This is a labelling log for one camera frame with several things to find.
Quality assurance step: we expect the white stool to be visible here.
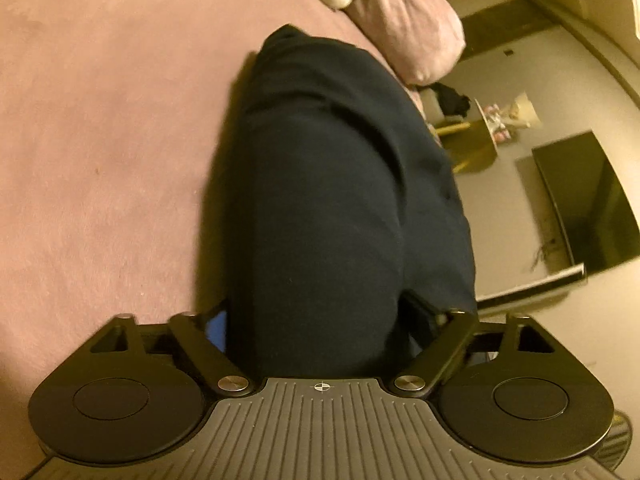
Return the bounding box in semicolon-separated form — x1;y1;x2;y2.
420;87;443;126

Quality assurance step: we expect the pink bed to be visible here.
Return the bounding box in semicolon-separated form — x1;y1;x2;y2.
0;0;451;456

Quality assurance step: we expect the black screen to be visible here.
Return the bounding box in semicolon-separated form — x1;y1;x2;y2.
531;132;640;273

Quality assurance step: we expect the yellow box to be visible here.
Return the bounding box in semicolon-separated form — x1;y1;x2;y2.
432;100;501;175

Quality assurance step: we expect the navy zip jacket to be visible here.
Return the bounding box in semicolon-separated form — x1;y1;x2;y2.
207;24;478;381

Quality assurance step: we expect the white shelf board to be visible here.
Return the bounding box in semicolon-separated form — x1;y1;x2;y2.
475;264;587;311

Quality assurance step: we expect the black bag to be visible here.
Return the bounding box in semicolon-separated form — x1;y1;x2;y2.
432;82;471;116

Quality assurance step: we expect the pink flower bouquet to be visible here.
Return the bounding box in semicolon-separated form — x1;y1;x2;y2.
482;91;543;143

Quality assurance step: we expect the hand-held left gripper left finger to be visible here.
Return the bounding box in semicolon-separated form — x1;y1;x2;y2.
85;302;253;396

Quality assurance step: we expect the pink pillow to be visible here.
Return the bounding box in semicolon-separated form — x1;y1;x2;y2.
345;0;466;86

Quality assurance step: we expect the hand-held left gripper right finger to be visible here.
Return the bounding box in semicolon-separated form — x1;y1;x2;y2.
392;292;558;401

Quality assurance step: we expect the wooden headboard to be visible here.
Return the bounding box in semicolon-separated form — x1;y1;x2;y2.
440;0;541;58

